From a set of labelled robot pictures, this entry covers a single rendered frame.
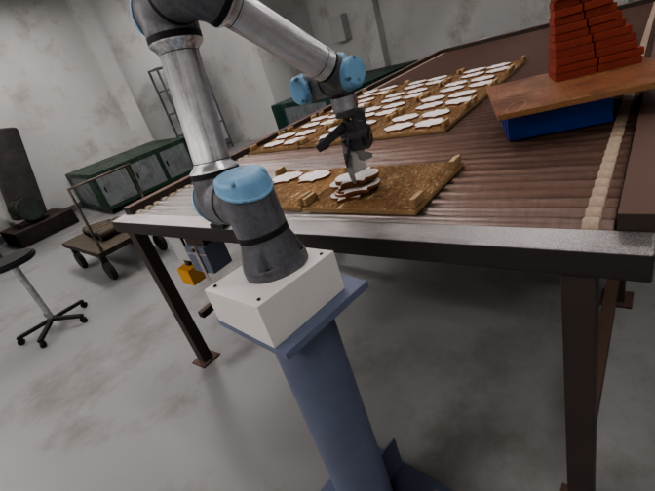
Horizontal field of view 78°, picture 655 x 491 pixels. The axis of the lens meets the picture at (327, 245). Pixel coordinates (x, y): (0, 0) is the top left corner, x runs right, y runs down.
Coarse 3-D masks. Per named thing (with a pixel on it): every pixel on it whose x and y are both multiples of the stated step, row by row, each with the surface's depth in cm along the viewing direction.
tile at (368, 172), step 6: (366, 168) 131; (342, 174) 132; (348, 174) 130; (360, 174) 126; (366, 174) 124; (372, 174) 123; (336, 180) 128; (342, 180) 126; (348, 180) 125; (360, 180) 122; (342, 186) 124
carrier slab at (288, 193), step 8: (336, 168) 162; (336, 176) 151; (280, 184) 164; (288, 184) 160; (296, 184) 157; (304, 184) 154; (312, 184) 151; (320, 184) 149; (328, 184) 146; (280, 192) 154; (288, 192) 151; (296, 192) 148; (304, 192) 146; (320, 192) 141; (280, 200) 146; (288, 200) 143; (296, 200) 140; (288, 208) 137; (296, 208) 135
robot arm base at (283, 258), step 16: (288, 224) 89; (240, 240) 86; (256, 240) 84; (272, 240) 85; (288, 240) 87; (256, 256) 85; (272, 256) 85; (288, 256) 86; (304, 256) 89; (256, 272) 86; (272, 272) 85; (288, 272) 86
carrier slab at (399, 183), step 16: (384, 176) 136; (400, 176) 132; (416, 176) 128; (432, 176) 124; (448, 176) 121; (384, 192) 123; (400, 192) 120; (432, 192) 113; (304, 208) 132; (320, 208) 127; (336, 208) 123; (352, 208) 119; (368, 208) 115; (384, 208) 112; (400, 208) 109; (416, 208) 107
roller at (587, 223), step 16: (448, 224) 100; (464, 224) 97; (480, 224) 95; (496, 224) 93; (512, 224) 91; (528, 224) 88; (544, 224) 87; (560, 224) 85; (576, 224) 83; (592, 224) 81; (608, 224) 80
